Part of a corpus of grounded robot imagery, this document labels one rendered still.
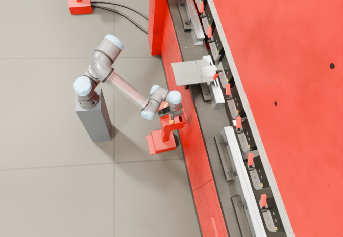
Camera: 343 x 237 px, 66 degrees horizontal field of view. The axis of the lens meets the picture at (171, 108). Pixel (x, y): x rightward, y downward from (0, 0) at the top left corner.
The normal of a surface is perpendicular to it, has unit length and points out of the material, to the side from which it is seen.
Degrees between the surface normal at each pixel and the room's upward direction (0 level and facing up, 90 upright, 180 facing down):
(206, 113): 0
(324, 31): 90
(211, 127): 0
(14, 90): 0
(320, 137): 90
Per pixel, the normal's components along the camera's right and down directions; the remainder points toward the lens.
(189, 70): 0.11, -0.40
